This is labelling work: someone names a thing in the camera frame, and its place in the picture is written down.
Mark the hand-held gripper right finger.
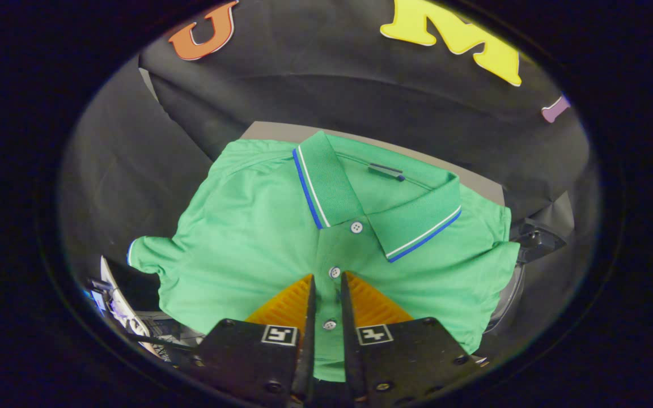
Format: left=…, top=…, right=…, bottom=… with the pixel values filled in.
left=340, top=271, right=481, bottom=406

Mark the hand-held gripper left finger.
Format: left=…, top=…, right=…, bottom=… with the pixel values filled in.
left=188, top=274, right=317, bottom=408

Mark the green polo shirt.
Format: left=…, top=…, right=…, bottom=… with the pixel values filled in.
left=127, top=131, right=521, bottom=383

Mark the dark washing machine lid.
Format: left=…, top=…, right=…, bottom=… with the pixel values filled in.
left=485, top=218, right=568, bottom=335

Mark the grey cabinet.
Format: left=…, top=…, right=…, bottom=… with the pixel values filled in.
left=240, top=121, right=507, bottom=207

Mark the black backdrop cloth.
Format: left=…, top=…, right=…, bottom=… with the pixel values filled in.
left=60, top=0, right=602, bottom=363

